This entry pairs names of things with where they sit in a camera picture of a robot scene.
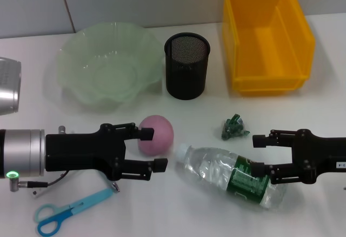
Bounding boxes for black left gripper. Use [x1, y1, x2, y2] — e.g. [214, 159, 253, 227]
[45, 122, 169, 181]

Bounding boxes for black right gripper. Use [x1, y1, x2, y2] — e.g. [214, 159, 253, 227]
[250, 128, 346, 186]

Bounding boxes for pink peach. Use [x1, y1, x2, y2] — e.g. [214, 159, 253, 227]
[137, 115, 175, 156]

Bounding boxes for green plastic wrapper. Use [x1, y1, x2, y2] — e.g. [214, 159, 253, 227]
[219, 114, 251, 141]

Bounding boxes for clear green-label water bottle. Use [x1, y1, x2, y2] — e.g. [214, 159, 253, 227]
[174, 143, 288, 210]

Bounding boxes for white grey ballpoint pen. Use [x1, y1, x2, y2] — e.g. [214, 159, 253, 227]
[109, 180, 121, 194]

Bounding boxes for black mesh pen cup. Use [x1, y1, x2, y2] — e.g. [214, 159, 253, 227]
[164, 32, 211, 101]

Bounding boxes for green glass fruit plate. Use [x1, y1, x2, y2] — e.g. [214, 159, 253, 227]
[56, 22, 165, 114]

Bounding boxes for blue scissors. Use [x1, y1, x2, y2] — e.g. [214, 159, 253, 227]
[34, 188, 114, 236]

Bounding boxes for yellow plastic bin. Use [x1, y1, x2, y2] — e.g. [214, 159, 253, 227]
[222, 0, 316, 97]

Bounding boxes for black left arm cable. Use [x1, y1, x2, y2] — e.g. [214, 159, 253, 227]
[18, 169, 70, 188]

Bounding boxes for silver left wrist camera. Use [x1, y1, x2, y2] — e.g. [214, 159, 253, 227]
[0, 57, 22, 116]

